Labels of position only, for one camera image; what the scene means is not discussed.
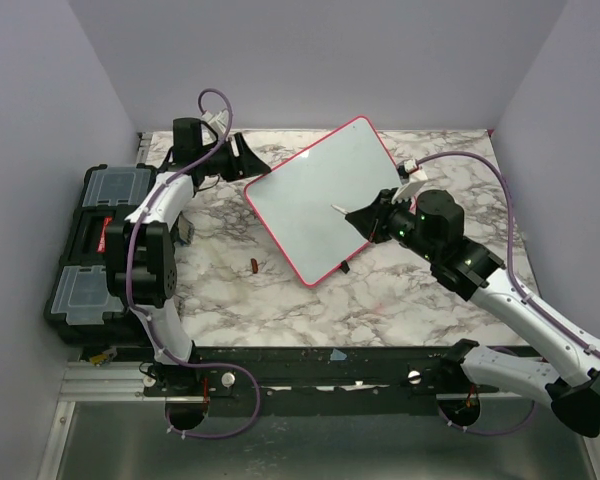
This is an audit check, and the purple cable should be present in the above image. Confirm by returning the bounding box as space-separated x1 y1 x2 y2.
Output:
124 88 262 441
414 150 600 435

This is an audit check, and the white whiteboard marker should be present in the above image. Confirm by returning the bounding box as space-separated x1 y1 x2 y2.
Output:
331 204 349 216

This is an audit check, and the black mounting rail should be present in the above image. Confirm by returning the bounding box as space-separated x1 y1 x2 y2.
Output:
139 342 531 419

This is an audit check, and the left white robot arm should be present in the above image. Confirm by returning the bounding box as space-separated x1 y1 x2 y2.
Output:
104 110 271 395

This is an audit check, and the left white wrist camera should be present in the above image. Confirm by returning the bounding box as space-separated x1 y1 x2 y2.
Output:
201 109 230 136

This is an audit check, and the pink framed whiteboard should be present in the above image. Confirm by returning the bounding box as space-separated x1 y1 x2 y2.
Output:
244 116 401 287

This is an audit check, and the red marker cap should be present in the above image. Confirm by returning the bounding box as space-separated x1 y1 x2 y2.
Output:
250 258 259 274

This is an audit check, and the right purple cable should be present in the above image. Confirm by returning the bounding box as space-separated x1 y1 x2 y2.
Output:
414 150 600 435

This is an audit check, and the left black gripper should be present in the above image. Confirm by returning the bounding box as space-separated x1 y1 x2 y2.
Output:
197 133 270 183

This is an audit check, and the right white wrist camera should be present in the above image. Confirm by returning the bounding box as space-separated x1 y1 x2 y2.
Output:
391 160 428 204

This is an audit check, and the small black wall bracket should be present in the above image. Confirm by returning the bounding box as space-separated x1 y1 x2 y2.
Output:
173 123 196 133

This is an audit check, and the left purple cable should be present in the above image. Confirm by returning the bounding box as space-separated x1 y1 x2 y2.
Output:
124 88 262 441

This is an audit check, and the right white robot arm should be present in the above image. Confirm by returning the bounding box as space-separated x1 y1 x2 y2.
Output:
344 189 600 438

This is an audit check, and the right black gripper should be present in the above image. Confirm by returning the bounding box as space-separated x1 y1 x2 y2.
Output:
347 187 439 262

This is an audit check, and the black plastic toolbox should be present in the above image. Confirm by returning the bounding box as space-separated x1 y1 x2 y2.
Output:
43 164 177 347

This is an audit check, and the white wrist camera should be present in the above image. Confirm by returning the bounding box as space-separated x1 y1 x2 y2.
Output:
201 109 230 136
391 160 428 204

